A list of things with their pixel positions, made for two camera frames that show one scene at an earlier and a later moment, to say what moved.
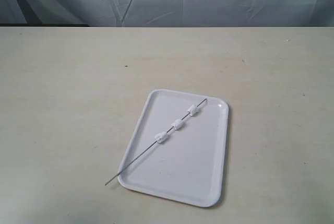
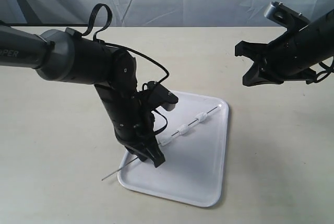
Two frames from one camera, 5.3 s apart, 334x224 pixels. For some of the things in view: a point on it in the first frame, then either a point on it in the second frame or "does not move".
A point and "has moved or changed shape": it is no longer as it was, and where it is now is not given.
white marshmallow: x=194 y=110 -> x=202 y=117
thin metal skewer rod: x=155 y=142 -> x=136 y=157
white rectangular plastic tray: x=190 y=165 does not move
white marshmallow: x=177 y=124 -> x=183 y=129
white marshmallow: x=162 y=137 has moved or changed shape
